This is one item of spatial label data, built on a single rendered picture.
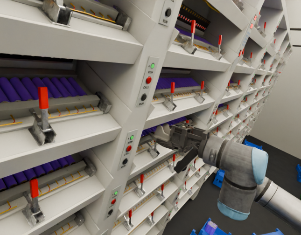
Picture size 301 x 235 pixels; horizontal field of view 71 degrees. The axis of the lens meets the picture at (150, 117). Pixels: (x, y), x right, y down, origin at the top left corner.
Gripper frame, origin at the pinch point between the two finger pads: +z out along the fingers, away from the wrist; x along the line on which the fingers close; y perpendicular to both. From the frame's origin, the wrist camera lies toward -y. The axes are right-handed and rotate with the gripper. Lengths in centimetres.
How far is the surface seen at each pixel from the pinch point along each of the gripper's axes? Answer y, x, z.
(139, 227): -62, -19, 12
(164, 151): -7.8, -7.1, -1.9
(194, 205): -101, -109, 11
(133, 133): 7.7, 20.5, -6.4
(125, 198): -25.2, 7.2, 4.1
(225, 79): 22, -45, -9
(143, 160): -7.3, 6.0, -1.1
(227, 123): -17, -115, 1
